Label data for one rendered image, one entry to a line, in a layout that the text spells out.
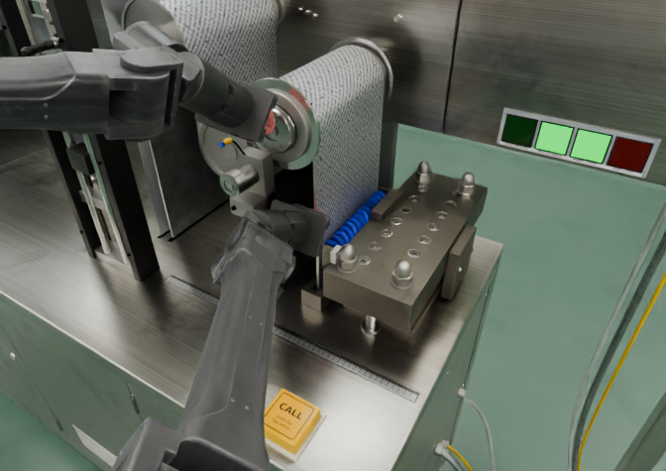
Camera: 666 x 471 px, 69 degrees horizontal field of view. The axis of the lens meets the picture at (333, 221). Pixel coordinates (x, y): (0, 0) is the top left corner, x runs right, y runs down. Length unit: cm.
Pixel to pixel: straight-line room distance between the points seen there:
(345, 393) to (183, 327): 32
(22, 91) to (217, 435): 32
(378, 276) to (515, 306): 158
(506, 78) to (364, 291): 45
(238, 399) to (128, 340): 60
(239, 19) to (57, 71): 49
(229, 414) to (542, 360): 188
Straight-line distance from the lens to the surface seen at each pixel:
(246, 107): 63
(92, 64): 51
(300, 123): 73
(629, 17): 90
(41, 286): 113
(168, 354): 90
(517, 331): 223
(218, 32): 90
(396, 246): 87
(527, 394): 204
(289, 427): 76
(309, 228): 75
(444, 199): 101
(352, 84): 83
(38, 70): 51
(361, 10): 102
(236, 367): 39
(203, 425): 33
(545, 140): 96
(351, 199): 92
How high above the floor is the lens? 157
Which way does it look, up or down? 36 degrees down
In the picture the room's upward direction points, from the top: straight up
